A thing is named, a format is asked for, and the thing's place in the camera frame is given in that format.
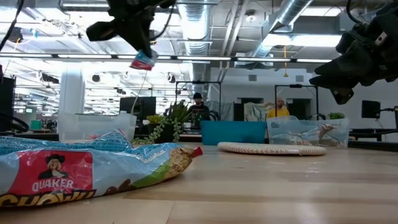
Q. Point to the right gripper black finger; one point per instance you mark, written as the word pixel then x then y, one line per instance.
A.
pixel 348 67
pixel 339 83

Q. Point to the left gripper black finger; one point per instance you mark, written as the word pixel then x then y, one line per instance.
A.
pixel 148 40
pixel 135 37

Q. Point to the blue red-ended granola bar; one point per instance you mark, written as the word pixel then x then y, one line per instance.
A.
pixel 62 143
pixel 93 174
pixel 143 62

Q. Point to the blue orange-ended granola bar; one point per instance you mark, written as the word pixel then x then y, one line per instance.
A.
pixel 326 129

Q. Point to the black monitor on arm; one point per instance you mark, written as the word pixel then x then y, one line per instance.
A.
pixel 371 109

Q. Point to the small green plant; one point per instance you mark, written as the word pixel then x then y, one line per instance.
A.
pixel 336 116

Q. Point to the clear plastic container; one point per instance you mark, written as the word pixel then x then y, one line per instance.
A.
pixel 339 130
pixel 102 124

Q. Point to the person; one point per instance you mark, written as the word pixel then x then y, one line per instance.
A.
pixel 199 112
pixel 279 112

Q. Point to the black monitor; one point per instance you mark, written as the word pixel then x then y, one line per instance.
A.
pixel 143 107

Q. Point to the potted green succulent plant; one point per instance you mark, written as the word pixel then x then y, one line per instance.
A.
pixel 174 119

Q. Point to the blue plastic container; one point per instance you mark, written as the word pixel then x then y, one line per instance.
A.
pixel 233 132

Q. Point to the black panel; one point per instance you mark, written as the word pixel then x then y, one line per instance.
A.
pixel 7 102

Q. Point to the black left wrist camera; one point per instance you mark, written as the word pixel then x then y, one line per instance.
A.
pixel 102 31

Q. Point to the black rig frame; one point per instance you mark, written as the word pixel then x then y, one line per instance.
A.
pixel 199 82
pixel 295 86

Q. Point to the silver air duct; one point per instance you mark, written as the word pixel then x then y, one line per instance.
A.
pixel 196 18
pixel 292 11

